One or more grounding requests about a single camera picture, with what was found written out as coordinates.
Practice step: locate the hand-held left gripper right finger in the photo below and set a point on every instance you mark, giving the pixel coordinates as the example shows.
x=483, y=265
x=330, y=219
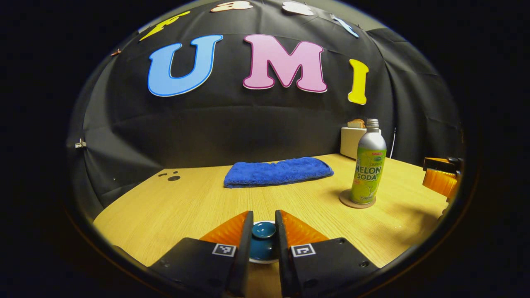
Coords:
x=281, y=265

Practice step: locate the bread slice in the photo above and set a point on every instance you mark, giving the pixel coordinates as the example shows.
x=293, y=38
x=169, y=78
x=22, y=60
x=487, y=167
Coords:
x=356, y=123

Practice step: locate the copper metal clip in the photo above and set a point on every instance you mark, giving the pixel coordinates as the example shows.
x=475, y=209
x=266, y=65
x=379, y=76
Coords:
x=116, y=52

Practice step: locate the silver water bottle green label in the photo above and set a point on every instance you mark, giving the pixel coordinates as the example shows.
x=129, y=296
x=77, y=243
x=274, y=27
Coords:
x=368, y=165

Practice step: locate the silver metal clip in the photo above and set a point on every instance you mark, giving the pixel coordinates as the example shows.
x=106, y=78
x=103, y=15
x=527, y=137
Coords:
x=80, y=144

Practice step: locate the white toaster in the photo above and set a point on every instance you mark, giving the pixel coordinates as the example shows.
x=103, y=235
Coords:
x=350, y=142

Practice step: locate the blue teacup lid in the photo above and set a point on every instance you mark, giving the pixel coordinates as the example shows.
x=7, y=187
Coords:
x=263, y=230

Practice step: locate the black backdrop cloth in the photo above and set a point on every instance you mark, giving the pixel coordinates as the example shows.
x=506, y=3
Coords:
x=248, y=124

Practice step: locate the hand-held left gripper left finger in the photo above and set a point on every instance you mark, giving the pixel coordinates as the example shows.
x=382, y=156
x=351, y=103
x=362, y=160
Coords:
x=247, y=265

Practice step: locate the round brown coaster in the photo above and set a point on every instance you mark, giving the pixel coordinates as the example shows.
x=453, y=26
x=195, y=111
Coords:
x=344, y=199

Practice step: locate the blue towel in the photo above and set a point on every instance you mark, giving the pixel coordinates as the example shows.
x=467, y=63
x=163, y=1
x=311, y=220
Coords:
x=277, y=171

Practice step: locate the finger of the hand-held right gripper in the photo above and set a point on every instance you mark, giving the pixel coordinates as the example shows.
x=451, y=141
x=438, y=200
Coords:
x=439, y=182
x=441, y=164

